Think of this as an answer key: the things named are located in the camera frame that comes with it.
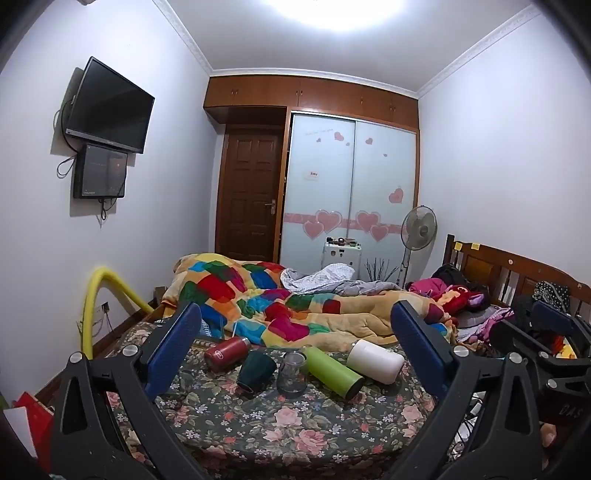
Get dark green cup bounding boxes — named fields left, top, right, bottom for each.
left=236, top=352, right=277, bottom=394

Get green thermos bottle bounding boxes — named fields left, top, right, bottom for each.
left=302, top=345, right=365, bottom=400

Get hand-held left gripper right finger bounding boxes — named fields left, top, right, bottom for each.
left=383, top=300, right=544, bottom=480

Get wooden wardrobe with glass doors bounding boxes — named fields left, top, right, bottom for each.
left=203, top=76, right=421, bottom=288

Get small black wall monitor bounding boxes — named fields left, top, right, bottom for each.
left=72, top=143, right=129, bottom=200

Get white cylindrical cup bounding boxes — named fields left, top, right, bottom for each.
left=346, top=339, right=406, bottom=385

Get black wall television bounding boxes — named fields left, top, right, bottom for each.
left=64, top=56, right=156, bottom=155

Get red paper bag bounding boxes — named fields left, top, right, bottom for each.
left=13, top=391, right=55, bottom=472

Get black dotted bag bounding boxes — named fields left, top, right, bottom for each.
left=532, top=280, right=572, bottom=304

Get small white cabinet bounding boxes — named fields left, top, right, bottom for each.
left=322, top=242, right=363, bottom=280

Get red plush toy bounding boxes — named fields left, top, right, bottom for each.
left=438, top=284, right=489, bottom=315

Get red thermos bottle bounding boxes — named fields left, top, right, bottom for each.
left=204, top=336, right=252, bottom=372

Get colourful patchwork blanket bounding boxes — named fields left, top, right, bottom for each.
left=161, top=253, right=457, bottom=352

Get black backpack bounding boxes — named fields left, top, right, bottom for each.
left=431, top=263, right=470, bottom=296

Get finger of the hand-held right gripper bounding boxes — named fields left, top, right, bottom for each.
left=489, top=318, right=557, bottom=366
left=530, top=300, right=589, bottom=344

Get grey white bed sheet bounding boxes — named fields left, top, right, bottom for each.
left=280, top=263, right=403, bottom=296

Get ceiling light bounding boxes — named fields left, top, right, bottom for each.
left=262, top=0, right=413, bottom=34

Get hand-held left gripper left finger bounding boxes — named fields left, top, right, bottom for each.
left=48, top=302, right=218, bottom=480

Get yellow foam tube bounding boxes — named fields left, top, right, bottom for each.
left=80, top=265, right=156, bottom=360

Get pink clothes pile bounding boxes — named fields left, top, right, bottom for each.
left=408, top=278, right=447, bottom=299

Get clear glass cup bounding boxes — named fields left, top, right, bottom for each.
left=277, top=351, right=307, bottom=398

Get standing fan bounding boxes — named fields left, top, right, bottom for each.
left=400, top=205, right=438, bottom=289

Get wooden bed headboard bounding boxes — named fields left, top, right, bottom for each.
left=442, top=234, right=586, bottom=320

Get brown wooden door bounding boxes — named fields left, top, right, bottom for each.
left=216, top=124, right=285, bottom=265

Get dried branches bundle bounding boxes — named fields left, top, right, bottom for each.
left=364, top=257, right=400, bottom=284

